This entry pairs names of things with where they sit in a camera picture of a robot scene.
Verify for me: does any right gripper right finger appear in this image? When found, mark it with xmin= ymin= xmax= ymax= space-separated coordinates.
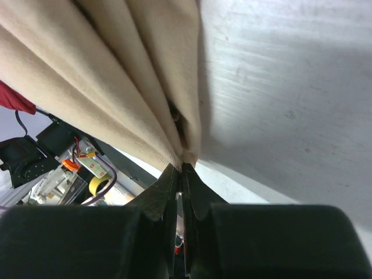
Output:
xmin=181 ymin=164 xmax=371 ymax=278

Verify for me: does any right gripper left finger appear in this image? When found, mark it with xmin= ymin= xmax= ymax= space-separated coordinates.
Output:
xmin=1 ymin=166 xmax=179 ymax=278

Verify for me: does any beige t shirt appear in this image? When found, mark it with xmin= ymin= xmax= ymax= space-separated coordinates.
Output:
xmin=1 ymin=1 xmax=201 ymax=169

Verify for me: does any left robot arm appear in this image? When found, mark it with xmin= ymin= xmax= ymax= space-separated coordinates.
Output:
xmin=1 ymin=121 xmax=93 ymax=188

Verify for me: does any yellow tape roll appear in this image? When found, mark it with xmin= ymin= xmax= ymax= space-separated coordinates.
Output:
xmin=88 ymin=174 xmax=112 ymax=196

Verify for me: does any orange tape roll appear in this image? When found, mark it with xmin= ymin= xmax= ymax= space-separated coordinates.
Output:
xmin=62 ymin=159 xmax=80 ymax=171

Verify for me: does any folded red t shirt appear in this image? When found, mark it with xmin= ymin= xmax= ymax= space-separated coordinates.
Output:
xmin=0 ymin=81 xmax=37 ymax=115

